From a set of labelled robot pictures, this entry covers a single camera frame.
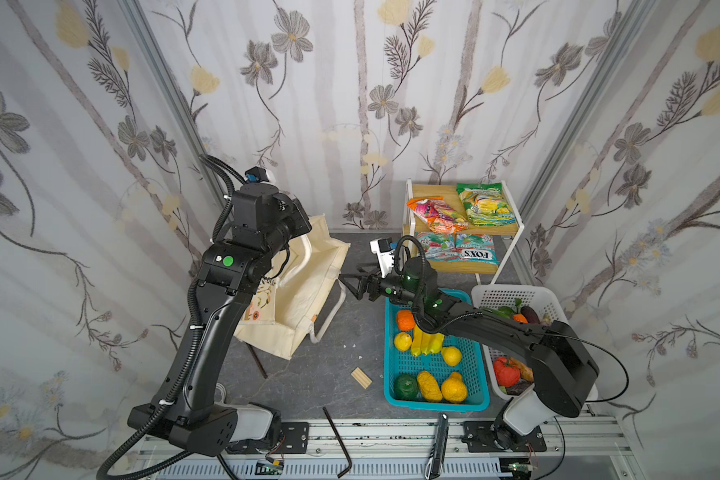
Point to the green snack bag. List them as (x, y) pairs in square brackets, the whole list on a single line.
[(485, 204)]

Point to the black metal cylinder tool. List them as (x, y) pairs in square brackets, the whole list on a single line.
[(435, 461)]

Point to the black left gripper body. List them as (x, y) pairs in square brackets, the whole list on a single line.
[(300, 215)]

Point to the green bell pepper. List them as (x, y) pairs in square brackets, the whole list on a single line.
[(405, 387)]

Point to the orange pink snack bag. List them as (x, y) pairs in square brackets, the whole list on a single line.
[(438, 215)]

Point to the yellow lemon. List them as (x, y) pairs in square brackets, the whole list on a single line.
[(402, 342), (452, 356)]

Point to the red tomato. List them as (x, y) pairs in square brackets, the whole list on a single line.
[(506, 373)]

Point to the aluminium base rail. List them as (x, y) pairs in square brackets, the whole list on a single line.
[(589, 447)]

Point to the purple eggplant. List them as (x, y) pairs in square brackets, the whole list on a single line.
[(530, 315)]

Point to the Fox's candy bag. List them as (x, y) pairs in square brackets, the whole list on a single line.
[(459, 247)]

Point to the white wooden two-tier shelf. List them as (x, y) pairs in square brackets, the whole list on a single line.
[(505, 237)]

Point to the yellow banana bunch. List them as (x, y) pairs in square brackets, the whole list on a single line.
[(425, 343)]

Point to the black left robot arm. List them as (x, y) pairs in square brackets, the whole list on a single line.
[(184, 411)]

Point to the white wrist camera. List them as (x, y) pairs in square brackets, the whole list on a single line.
[(384, 251), (257, 174)]

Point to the yellow gourd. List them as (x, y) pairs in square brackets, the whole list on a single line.
[(454, 389)]

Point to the orange tangerine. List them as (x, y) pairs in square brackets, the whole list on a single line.
[(405, 320)]

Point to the black hex key on floor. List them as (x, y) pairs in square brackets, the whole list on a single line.
[(262, 371)]

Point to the cream canvas grocery bag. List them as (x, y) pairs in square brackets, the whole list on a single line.
[(287, 303)]

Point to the black hex key on rail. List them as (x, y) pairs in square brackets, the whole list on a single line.
[(349, 462)]

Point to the teal plastic basket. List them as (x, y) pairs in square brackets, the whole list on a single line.
[(471, 368)]

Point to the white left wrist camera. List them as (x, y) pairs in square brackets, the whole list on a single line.
[(257, 174)]

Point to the white plastic basket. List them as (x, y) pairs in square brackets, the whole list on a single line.
[(542, 300)]

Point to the yellow corn cob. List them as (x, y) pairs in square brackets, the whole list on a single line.
[(429, 387)]

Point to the small wooden block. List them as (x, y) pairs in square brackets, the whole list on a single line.
[(361, 378)]

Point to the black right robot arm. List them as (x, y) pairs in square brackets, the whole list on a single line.
[(564, 370)]

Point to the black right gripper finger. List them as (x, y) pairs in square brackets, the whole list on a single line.
[(359, 291), (357, 278)]

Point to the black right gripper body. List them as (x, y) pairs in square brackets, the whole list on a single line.
[(370, 285)]

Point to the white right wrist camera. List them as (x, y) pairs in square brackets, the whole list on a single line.
[(384, 251)]

